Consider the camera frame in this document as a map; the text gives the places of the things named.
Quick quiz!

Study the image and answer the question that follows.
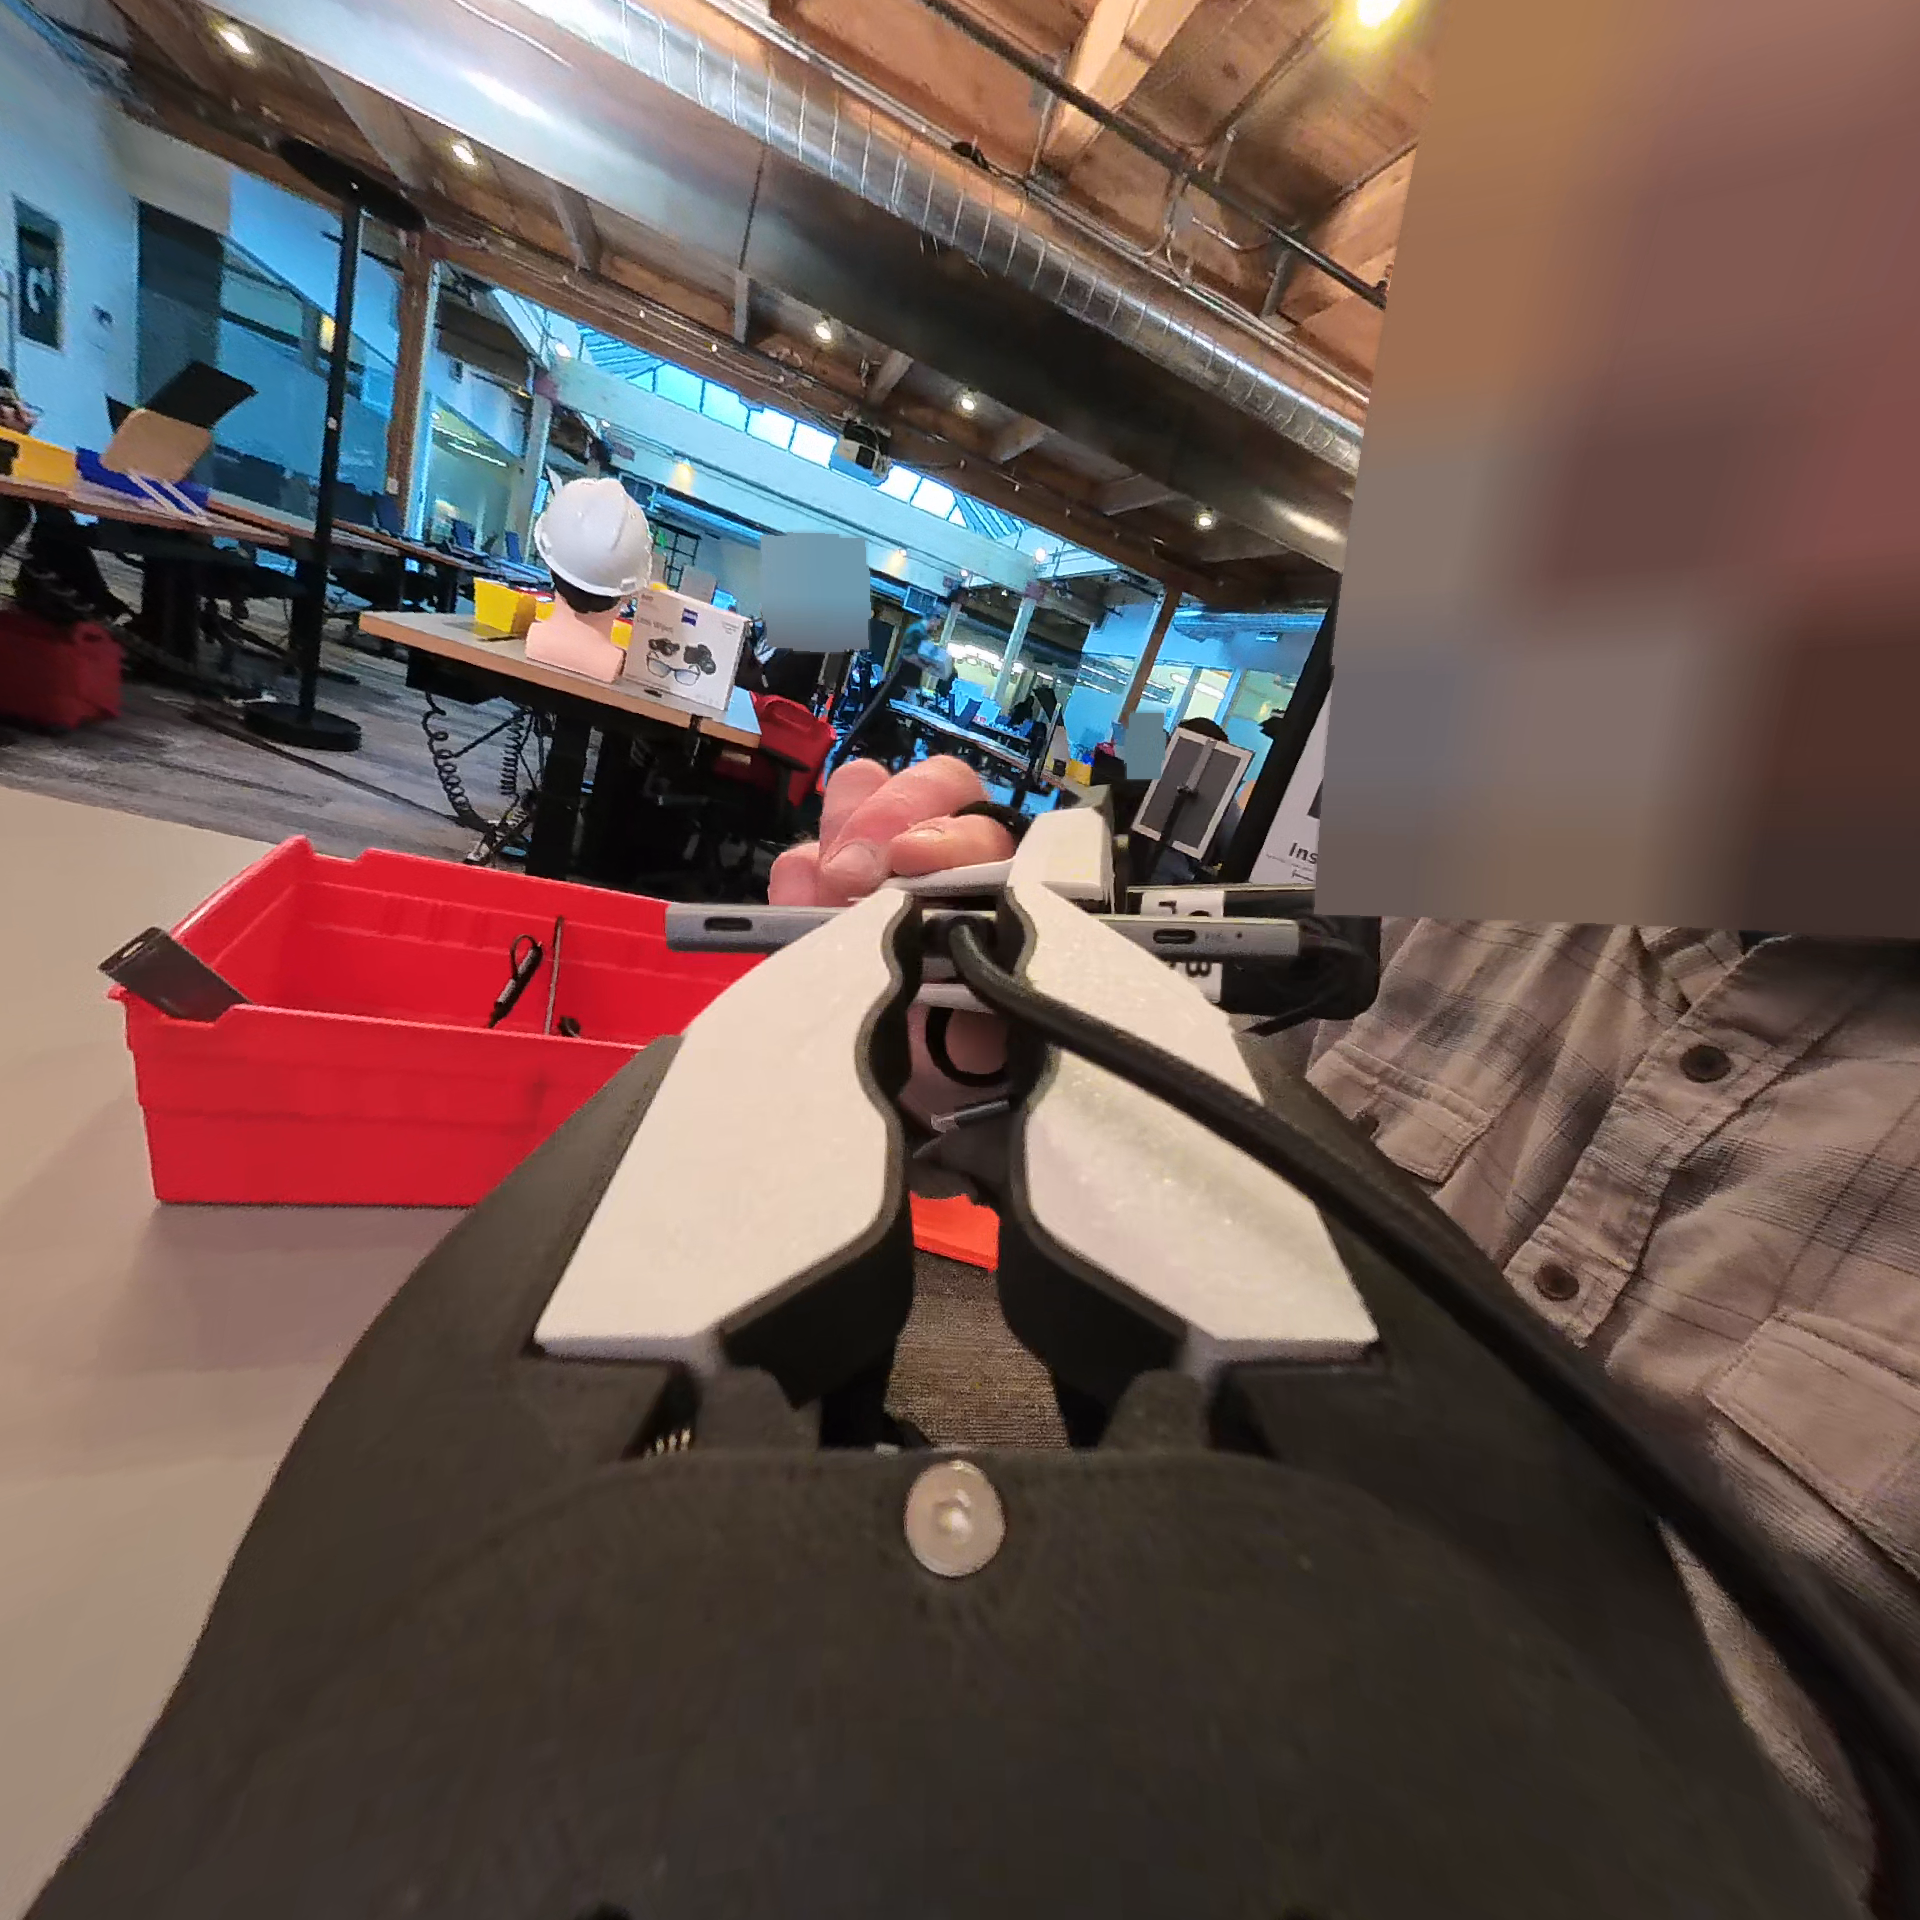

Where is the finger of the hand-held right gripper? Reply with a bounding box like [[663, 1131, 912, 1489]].
[[1007, 806, 1127, 906]]

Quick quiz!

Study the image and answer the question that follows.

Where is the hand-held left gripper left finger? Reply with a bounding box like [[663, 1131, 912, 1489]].
[[535, 885, 921, 1412]]

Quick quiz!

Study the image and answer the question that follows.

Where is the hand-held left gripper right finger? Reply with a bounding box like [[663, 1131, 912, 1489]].
[[993, 882, 1378, 1445]]

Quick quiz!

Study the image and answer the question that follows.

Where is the thick black cable orange plug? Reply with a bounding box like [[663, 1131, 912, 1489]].
[[944, 914, 1920, 1854]]

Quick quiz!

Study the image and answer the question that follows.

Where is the silver rounded usb hub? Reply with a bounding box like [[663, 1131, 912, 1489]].
[[663, 891, 1306, 969]]

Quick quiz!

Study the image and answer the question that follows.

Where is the black usb-c cable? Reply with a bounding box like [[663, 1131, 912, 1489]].
[[487, 932, 589, 1041]]

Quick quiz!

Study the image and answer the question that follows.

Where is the red plastic bin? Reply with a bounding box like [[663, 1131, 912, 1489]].
[[111, 835, 768, 1209]]

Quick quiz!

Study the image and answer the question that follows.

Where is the grey usb hub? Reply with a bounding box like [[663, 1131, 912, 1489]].
[[98, 927, 249, 1023]]

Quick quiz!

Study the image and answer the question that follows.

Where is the person's right hand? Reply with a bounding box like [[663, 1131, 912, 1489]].
[[768, 754, 1037, 910]]

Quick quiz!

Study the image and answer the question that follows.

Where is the white printed sign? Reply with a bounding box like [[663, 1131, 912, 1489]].
[[1241, 661, 1336, 889]]

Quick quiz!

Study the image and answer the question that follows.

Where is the white framed panel stand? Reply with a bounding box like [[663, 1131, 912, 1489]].
[[1131, 727, 1256, 867]]

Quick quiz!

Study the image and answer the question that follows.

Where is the orange floor wedge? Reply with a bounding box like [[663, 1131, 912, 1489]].
[[907, 1191, 1000, 1274]]

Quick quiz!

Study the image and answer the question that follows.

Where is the red storage bag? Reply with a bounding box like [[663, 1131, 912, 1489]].
[[720, 691, 837, 815], [0, 612, 126, 735]]

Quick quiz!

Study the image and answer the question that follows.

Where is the white printed box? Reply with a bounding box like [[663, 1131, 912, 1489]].
[[621, 588, 752, 710]]

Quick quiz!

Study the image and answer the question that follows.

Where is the mannequin head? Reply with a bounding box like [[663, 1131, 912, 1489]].
[[526, 585, 632, 683]]

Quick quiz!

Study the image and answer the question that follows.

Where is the wooden top desk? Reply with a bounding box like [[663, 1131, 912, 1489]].
[[359, 607, 768, 887], [0, 468, 512, 706]]

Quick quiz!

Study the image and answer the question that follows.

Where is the white hard hat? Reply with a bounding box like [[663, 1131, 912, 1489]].
[[535, 477, 655, 599]]

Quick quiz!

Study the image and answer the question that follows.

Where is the black pole round base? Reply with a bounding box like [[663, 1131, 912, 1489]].
[[247, 140, 430, 754]]

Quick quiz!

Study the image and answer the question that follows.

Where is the small document stand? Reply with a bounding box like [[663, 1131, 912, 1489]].
[[95, 363, 259, 489]]

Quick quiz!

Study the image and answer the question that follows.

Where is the black coiled cable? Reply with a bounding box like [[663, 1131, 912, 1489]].
[[421, 697, 542, 841]]

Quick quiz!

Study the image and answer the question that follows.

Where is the silver ceiling duct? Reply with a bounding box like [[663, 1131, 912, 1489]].
[[495, 0, 1374, 452]]

